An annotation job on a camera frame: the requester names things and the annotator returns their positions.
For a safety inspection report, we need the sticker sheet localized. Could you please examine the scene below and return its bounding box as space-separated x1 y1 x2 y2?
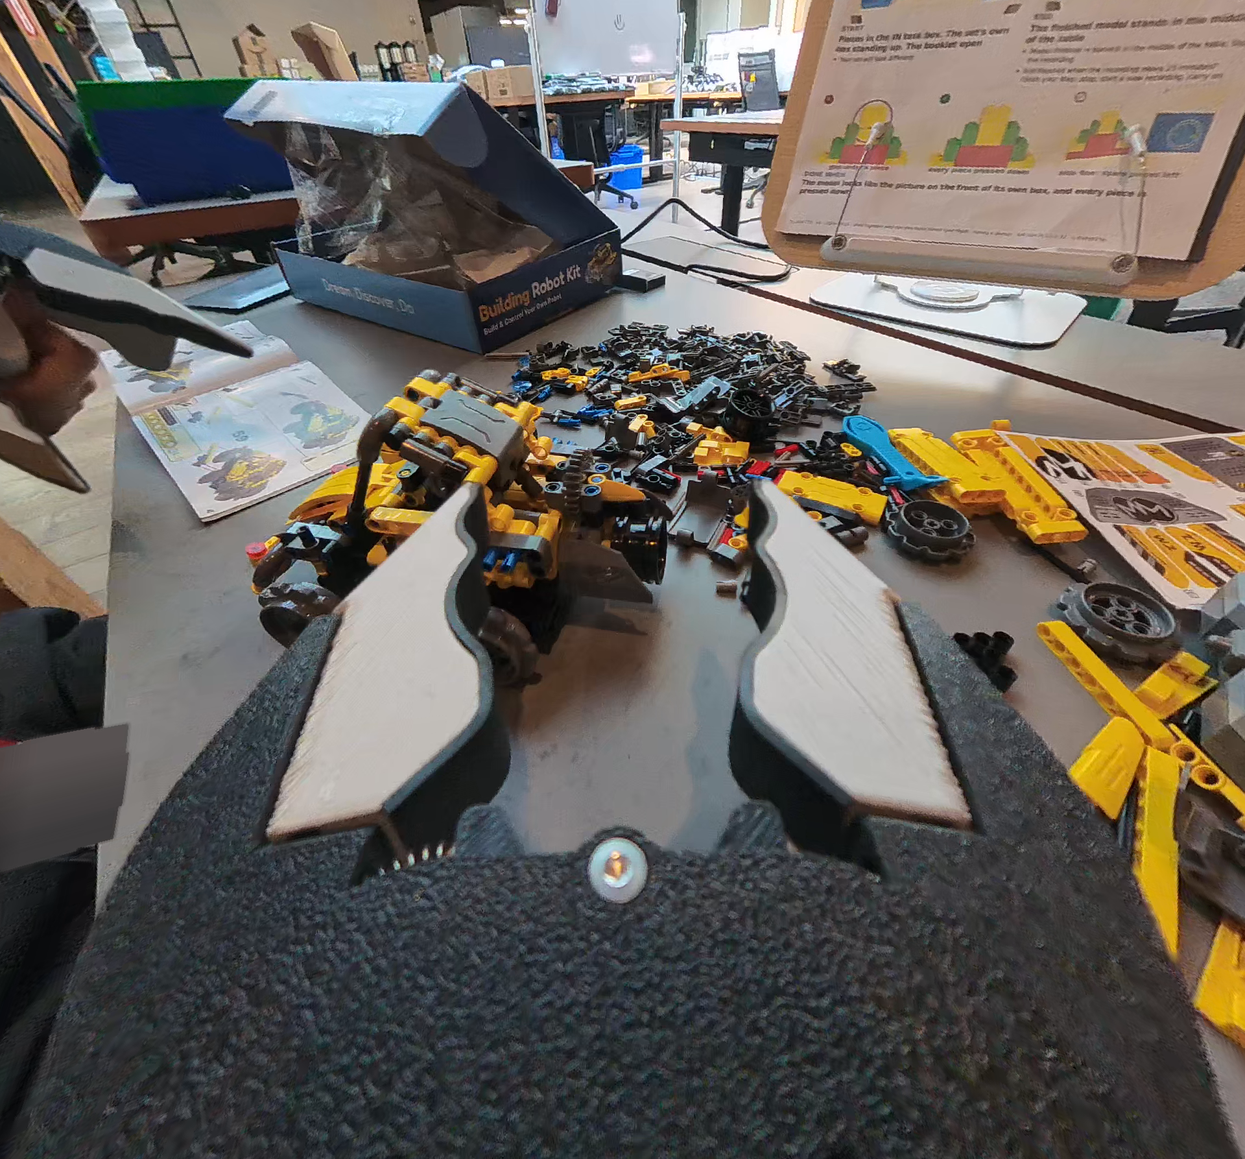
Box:
996 430 1245 610

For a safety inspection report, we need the dark loose toy wheel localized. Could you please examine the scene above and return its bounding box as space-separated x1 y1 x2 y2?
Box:
882 498 976 564

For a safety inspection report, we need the clear plastic bag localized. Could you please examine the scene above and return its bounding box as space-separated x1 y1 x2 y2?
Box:
281 117 548 291

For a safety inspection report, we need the blue and green crate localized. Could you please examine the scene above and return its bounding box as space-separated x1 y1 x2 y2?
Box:
76 77 297 207

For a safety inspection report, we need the blue cardboard kit box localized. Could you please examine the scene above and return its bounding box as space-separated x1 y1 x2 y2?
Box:
224 78 623 355

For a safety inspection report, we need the person's black clothing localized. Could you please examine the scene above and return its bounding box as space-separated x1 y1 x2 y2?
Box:
0 609 129 1083

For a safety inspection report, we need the printed instruction sheet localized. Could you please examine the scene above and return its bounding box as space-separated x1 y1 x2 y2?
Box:
777 0 1245 261

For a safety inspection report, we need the black connector cluster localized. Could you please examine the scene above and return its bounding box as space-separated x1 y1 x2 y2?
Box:
952 629 1019 693

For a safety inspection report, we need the building instruction booklet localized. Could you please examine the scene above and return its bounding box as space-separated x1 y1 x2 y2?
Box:
100 320 373 523

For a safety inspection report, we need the grey loose toy wheel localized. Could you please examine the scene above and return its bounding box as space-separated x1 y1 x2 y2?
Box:
1050 579 1182 663

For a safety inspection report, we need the large yellow beam assembly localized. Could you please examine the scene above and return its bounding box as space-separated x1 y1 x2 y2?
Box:
890 419 1088 544

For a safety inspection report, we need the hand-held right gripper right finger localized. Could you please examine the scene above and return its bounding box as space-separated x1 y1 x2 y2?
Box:
733 478 975 834

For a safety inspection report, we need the black cable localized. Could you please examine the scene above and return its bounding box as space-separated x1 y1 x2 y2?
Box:
621 196 793 287

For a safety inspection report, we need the black flat pad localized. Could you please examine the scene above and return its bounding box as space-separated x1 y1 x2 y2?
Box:
184 264 293 312

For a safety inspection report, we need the yellow toy brick vehicle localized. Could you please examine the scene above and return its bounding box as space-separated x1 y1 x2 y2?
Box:
250 368 672 687

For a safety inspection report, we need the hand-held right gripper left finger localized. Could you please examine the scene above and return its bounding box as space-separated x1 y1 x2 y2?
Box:
265 480 513 876

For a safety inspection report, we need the grey battery box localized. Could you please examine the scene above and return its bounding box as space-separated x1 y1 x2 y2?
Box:
1194 572 1245 775

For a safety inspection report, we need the blue brick separator tool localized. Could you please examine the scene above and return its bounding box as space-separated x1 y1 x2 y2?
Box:
840 414 948 491

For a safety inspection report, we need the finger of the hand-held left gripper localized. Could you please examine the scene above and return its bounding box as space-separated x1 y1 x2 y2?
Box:
0 220 256 374
0 398 94 496

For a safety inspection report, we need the person's left hand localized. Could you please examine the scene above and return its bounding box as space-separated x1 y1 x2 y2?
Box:
0 311 101 440

